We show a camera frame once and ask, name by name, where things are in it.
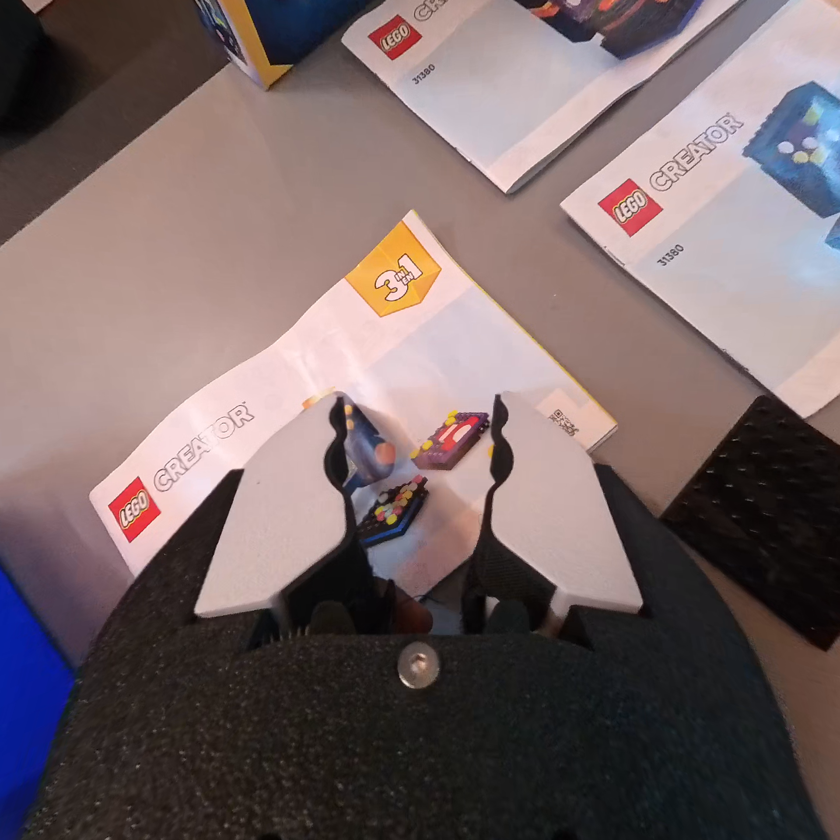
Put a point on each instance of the black studded baseplate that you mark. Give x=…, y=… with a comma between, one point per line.
x=761, y=512

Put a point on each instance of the instruction booklet with controller picture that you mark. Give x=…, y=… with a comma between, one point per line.
x=407, y=341

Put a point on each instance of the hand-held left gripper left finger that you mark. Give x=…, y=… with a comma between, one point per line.
x=275, y=512

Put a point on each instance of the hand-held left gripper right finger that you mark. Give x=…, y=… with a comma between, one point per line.
x=558, y=512

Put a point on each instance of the instruction booklet with blue model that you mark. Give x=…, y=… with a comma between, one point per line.
x=722, y=262

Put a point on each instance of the blue and yellow toy box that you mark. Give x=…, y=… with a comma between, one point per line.
x=275, y=33

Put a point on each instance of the instruction booklet with dark model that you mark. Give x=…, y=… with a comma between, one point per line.
x=499, y=98

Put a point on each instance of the blue plastic bin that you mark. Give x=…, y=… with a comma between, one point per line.
x=26, y=689

